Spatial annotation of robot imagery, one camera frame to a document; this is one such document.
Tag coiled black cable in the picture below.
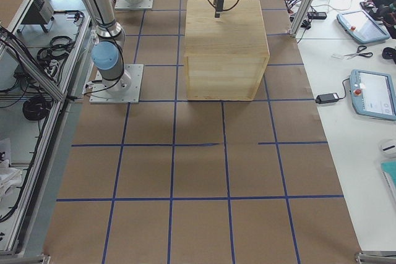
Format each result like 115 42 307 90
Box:
22 94 50 122

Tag black handled scissors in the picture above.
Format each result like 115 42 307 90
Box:
344 45 373 59

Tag teach pendant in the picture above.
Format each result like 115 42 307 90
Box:
350 69 395 121
337 10 390 44

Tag aluminium frame rail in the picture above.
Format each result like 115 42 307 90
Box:
1 0 92 257

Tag black power brick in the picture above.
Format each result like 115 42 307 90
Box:
315 93 340 104

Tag light wooden drawer cabinet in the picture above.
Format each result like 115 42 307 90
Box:
184 0 270 101

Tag upper teach pendant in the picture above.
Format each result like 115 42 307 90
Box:
337 10 390 44

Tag lower teach pendant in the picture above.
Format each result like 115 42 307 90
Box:
350 69 395 121

